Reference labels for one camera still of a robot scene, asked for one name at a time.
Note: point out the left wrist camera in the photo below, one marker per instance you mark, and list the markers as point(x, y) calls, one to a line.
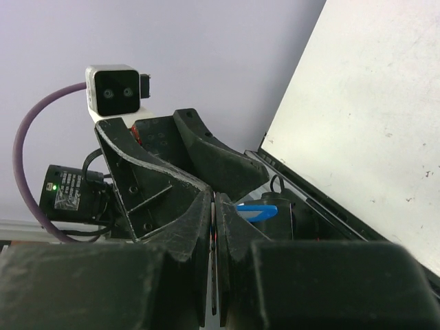
point(116, 91)

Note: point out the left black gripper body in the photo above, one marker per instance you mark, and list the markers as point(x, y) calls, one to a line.
point(147, 157)

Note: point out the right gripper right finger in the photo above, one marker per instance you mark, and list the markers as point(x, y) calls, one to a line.
point(267, 284)

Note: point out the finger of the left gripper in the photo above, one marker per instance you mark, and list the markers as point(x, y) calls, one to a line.
point(143, 213)
point(224, 169)

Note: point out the blue key tag with ring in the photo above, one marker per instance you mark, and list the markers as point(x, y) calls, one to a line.
point(258, 211)

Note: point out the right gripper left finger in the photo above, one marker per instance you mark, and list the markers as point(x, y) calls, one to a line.
point(158, 284)

